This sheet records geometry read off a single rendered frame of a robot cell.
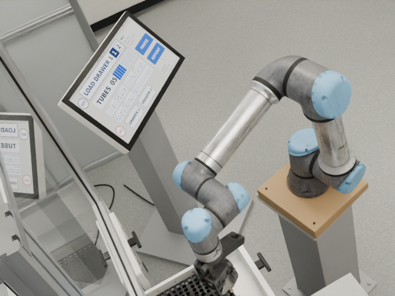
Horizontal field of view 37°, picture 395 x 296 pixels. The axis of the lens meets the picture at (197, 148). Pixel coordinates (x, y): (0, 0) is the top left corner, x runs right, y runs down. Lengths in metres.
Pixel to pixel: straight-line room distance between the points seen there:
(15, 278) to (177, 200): 2.15
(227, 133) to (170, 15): 2.98
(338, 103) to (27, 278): 1.03
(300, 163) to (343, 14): 2.25
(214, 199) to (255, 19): 2.82
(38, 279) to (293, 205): 1.42
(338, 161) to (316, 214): 0.29
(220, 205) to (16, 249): 0.85
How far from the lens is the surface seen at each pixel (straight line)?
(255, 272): 1.81
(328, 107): 1.53
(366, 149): 3.24
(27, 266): 0.72
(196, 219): 1.44
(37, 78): 3.14
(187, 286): 1.87
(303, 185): 2.04
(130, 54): 2.35
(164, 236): 3.07
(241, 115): 1.58
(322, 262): 2.33
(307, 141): 1.94
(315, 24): 4.04
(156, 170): 2.61
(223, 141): 1.56
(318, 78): 1.54
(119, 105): 2.24
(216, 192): 1.50
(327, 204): 2.06
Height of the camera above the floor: 2.49
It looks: 46 degrees down
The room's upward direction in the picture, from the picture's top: 21 degrees counter-clockwise
